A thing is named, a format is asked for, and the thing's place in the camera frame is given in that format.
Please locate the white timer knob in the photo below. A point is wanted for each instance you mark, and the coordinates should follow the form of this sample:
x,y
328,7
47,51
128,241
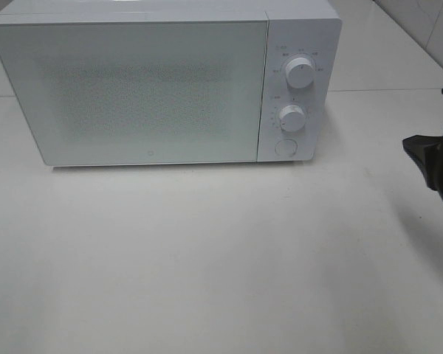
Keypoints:
x,y
292,118

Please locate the round door release button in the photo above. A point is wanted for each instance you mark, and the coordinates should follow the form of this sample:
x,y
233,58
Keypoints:
x,y
286,148

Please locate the white microwave door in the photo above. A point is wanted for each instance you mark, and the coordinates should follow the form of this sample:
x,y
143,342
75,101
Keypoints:
x,y
114,94

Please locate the upper white power knob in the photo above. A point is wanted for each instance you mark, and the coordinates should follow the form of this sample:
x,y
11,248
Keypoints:
x,y
300,72

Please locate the white microwave oven body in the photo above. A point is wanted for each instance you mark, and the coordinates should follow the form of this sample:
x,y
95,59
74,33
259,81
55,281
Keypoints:
x,y
294,28

